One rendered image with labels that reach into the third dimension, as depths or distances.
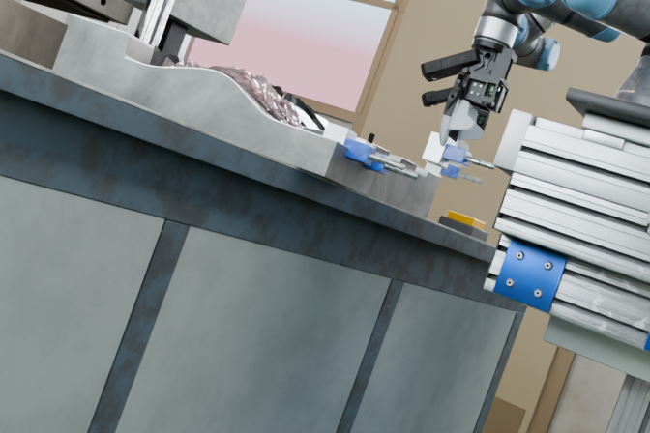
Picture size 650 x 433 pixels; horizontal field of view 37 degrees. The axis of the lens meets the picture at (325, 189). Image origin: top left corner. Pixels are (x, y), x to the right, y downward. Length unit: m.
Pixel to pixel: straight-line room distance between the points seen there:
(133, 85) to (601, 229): 0.73
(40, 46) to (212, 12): 1.29
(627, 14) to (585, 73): 2.82
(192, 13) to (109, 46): 0.96
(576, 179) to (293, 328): 0.53
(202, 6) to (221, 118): 1.10
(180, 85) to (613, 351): 0.77
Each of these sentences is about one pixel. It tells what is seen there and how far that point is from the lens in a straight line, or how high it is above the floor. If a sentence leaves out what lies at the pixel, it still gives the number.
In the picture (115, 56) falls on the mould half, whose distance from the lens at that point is 1.55.
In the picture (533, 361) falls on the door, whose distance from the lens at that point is 4.10.
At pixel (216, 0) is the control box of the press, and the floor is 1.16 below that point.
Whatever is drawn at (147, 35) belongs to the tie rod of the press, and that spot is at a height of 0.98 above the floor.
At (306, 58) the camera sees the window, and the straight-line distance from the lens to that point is 4.82.
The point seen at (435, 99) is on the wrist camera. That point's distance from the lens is 2.23.
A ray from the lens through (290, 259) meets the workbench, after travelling 1.54.
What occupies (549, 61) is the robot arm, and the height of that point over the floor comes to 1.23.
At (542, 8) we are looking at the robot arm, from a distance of 1.77.
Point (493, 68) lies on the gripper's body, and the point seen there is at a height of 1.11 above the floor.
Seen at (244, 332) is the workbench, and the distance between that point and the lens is 1.52.
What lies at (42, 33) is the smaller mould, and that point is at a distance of 1.30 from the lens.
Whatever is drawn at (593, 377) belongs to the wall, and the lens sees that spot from 4.09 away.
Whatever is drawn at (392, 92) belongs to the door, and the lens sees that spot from 4.51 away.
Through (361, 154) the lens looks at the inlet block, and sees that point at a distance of 1.44.
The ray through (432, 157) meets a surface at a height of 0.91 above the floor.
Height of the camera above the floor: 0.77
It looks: 1 degrees up
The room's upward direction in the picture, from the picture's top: 20 degrees clockwise
